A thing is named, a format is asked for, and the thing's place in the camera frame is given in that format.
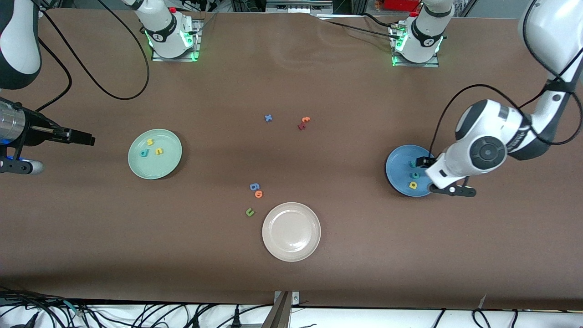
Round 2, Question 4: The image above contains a red box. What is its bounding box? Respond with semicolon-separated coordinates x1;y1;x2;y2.
385;0;422;12

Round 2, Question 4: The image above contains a pale green plate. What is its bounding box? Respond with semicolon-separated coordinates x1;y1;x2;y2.
128;129;183;180

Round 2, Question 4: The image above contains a black cable on tabletop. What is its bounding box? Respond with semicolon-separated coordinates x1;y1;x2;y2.
317;13;404;41

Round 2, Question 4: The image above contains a grey metal device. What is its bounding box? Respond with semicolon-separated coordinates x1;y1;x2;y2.
266;0;333;14

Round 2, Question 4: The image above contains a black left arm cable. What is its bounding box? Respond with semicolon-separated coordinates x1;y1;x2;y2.
428;0;583;158

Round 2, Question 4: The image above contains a black floor cable tangle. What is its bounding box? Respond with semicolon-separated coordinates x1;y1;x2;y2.
0;286;98;328

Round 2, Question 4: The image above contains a metal table edge bracket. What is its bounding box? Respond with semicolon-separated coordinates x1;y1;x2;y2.
262;291;301;328

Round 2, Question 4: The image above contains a blue plate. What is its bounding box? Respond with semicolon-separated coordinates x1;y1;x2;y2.
385;145;439;198

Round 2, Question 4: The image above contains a beige plate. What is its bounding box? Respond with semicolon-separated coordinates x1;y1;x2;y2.
262;202;322;262

